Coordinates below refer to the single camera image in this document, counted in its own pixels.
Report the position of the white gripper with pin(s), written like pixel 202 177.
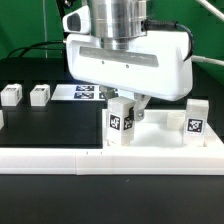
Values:
pixel 154 65

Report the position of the white square tabletop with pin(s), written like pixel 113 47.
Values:
pixel 166 129

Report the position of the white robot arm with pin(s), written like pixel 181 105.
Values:
pixel 115 44

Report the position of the white sheet with fiducial tags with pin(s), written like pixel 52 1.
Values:
pixel 80 92

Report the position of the white part at left edge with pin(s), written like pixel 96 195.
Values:
pixel 1 120

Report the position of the white L-shaped fixture wall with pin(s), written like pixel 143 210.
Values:
pixel 112 160

